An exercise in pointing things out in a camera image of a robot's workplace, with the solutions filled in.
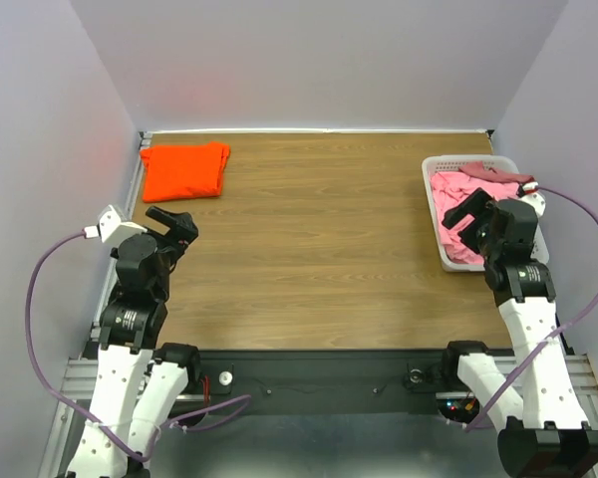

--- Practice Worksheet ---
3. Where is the aluminium frame rail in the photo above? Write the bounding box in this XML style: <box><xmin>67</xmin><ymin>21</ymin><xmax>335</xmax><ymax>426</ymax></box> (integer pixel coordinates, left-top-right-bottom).
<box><xmin>61</xmin><ymin>356</ymin><xmax>598</xmax><ymax>399</ymax></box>

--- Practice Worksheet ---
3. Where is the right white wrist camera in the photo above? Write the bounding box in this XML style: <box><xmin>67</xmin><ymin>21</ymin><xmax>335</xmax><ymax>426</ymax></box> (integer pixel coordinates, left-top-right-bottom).
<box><xmin>517</xmin><ymin>181</ymin><xmax>546</xmax><ymax>218</ymax></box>

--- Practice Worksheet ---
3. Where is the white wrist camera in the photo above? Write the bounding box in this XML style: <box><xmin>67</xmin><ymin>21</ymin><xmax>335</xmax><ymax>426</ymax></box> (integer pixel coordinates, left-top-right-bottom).
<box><xmin>97</xmin><ymin>204</ymin><xmax>148</xmax><ymax>247</ymax></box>
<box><xmin>517</xmin><ymin>181</ymin><xmax>546</xmax><ymax>218</ymax></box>

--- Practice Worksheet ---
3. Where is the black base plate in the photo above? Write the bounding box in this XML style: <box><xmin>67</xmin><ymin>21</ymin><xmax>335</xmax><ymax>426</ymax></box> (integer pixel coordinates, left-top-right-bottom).
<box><xmin>144</xmin><ymin>348</ymin><xmax>519</xmax><ymax>417</ymax></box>

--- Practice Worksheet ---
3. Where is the white plastic laundry basket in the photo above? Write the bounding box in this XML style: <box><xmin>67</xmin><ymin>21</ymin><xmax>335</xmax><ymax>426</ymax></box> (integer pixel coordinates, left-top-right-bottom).
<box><xmin>422</xmin><ymin>154</ymin><xmax>546</xmax><ymax>273</ymax></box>

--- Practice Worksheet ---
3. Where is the pink t-shirt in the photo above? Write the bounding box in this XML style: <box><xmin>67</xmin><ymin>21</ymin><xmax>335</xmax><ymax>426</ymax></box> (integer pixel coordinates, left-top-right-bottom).
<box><xmin>431</xmin><ymin>171</ymin><xmax>519</xmax><ymax>266</ymax></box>

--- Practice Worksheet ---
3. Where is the folded orange t-shirt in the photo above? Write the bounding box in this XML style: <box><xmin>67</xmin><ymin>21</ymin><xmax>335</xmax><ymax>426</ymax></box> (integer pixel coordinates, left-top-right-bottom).
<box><xmin>140</xmin><ymin>142</ymin><xmax>230</xmax><ymax>203</ymax></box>

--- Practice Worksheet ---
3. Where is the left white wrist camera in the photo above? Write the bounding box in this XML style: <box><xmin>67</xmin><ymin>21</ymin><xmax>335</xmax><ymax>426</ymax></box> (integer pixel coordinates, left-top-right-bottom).
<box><xmin>97</xmin><ymin>204</ymin><xmax>148</xmax><ymax>247</ymax></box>

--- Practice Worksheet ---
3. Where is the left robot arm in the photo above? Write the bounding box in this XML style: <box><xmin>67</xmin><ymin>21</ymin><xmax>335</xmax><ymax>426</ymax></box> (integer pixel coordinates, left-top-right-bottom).
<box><xmin>66</xmin><ymin>205</ymin><xmax>202</xmax><ymax>477</ymax></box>

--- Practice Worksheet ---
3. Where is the dusty red t-shirt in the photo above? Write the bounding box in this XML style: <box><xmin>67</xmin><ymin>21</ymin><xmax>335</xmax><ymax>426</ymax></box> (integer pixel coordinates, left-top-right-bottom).
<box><xmin>458</xmin><ymin>161</ymin><xmax>535</xmax><ymax>184</ymax></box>

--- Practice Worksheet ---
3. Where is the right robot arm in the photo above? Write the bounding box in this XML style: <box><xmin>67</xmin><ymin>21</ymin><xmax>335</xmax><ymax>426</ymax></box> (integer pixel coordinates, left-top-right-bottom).
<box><xmin>439</xmin><ymin>186</ymin><xmax>598</xmax><ymax>477</ymax></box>

